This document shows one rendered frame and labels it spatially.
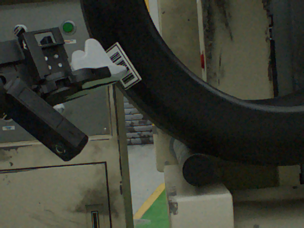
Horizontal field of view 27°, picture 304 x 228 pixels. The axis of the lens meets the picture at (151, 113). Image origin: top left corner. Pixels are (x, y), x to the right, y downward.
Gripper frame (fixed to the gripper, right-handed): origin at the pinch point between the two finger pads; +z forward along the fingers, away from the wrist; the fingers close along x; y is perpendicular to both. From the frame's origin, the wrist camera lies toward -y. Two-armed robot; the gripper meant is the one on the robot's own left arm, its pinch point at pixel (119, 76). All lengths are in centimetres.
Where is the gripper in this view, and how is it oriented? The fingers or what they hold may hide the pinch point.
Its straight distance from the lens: 86.0
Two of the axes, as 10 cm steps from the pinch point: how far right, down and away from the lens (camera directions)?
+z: 7.4, -2.3, 6.4
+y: -3.9, -9.1, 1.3
